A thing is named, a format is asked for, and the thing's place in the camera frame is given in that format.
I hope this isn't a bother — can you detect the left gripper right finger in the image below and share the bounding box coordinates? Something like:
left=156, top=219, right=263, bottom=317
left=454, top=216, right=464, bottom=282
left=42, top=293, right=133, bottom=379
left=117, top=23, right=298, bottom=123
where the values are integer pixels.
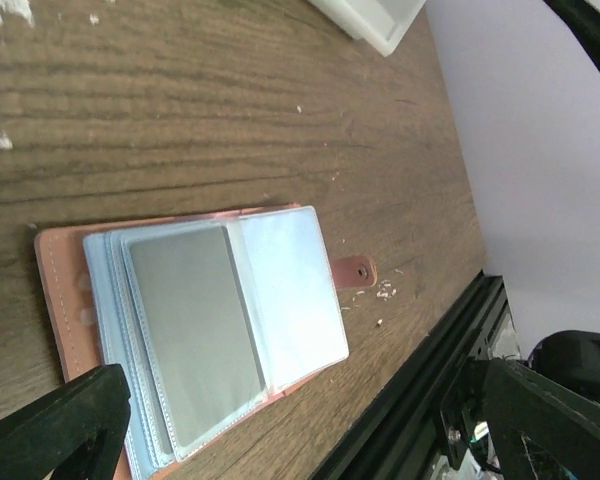
left=483, top=359, right=600, bottom=479

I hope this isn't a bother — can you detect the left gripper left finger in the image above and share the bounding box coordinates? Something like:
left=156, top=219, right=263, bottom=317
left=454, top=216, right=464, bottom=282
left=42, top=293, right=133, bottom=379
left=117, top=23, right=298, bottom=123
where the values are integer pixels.
left=0, top=364, right=131, bottom=479

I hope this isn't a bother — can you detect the pink card holder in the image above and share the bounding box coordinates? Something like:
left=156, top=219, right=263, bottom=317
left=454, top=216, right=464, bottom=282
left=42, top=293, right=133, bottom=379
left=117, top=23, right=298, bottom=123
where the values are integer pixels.
left=34, top=204, right=377, bottom=479

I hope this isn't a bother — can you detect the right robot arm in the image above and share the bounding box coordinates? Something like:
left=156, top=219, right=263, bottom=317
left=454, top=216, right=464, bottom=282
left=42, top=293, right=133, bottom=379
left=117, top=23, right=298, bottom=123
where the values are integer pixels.
left=528, top=330, right=600, bottom=404

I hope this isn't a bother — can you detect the black card in holder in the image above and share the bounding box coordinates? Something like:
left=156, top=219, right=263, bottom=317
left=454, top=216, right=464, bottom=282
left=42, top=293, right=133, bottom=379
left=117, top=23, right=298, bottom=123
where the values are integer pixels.
left=125, top=226, right=267, bottom=459

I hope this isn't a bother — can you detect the white bin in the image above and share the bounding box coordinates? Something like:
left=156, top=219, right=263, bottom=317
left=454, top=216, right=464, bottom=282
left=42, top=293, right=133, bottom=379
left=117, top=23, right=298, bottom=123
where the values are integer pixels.
left=309, top=0, right=425, bottom=57

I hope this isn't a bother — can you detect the black aluminium frame rail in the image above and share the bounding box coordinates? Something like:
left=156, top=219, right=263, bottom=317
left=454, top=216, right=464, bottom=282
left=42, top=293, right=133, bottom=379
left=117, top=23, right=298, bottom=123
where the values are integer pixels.
left=312, top=274, right=508, bottom=479

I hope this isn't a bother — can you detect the right black frame post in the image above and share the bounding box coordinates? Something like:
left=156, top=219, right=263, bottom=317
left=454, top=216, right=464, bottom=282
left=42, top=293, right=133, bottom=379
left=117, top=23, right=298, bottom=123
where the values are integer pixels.
left=544, top=0, right=600, bottom=73

